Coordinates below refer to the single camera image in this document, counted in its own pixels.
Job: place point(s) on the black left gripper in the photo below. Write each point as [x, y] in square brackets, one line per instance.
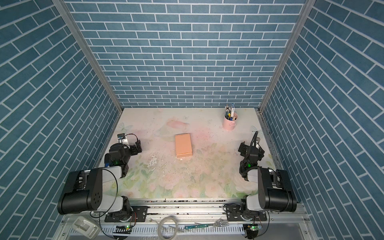
[138, 147]

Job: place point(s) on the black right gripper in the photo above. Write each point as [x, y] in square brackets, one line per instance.
[245, 148]

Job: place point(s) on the peach cardboard paper box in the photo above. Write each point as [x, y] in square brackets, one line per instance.
[183, 145]

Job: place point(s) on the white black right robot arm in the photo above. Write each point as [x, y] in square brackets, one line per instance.
[275, 191]

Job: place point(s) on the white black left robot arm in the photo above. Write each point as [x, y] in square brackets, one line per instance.
[83, 190]

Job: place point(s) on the blue stapler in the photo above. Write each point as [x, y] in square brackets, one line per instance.
[107, 160]

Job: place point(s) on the pink metal pen cup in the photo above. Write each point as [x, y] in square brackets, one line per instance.
[230, 125]

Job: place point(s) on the white labelled marker pen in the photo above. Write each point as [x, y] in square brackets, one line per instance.
[232, 112]

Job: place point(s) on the white plastic holder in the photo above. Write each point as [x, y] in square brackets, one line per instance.
[86, 227]

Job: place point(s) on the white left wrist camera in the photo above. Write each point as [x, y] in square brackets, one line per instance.
[124, 138]

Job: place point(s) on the aluminium front rail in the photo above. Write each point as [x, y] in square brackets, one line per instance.
[205, 210]

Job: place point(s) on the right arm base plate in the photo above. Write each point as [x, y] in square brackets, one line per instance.
[237, 213]

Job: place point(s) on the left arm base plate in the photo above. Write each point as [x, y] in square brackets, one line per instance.
[131, 215]

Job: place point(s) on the green handled fork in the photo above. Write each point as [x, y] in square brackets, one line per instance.
[217, 224]

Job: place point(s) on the aluminium right corner post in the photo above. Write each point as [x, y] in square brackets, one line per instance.
[304, 14]

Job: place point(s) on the aluminium corner post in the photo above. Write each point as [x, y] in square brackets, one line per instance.
[304, 14]
[81, 41]

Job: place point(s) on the aluminium left corner post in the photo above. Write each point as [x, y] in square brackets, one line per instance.
[81, 41]

